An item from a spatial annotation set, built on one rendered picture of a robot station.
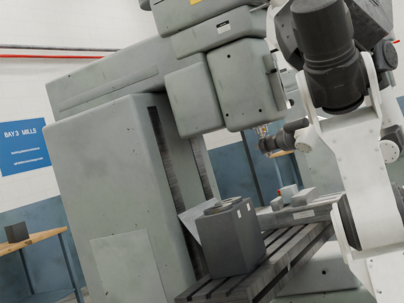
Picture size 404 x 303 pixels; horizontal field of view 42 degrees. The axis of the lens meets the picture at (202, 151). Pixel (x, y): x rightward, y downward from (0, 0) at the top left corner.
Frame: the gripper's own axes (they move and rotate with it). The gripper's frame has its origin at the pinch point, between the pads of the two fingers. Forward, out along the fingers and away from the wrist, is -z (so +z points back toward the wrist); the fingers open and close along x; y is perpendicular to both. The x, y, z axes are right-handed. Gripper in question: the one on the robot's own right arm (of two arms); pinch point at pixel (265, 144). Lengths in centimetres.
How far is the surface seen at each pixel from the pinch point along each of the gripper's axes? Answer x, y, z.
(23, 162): -59, -52, -490
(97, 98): 36, -38, -51
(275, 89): -2.5, -18.3, 10.5
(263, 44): -6.5, -36.0, 7.4
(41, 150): -89, -63, -504
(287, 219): -2.3, 29.8, -2.6
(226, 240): 46, 23, 24
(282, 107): -3.0, -11.4, 11.3
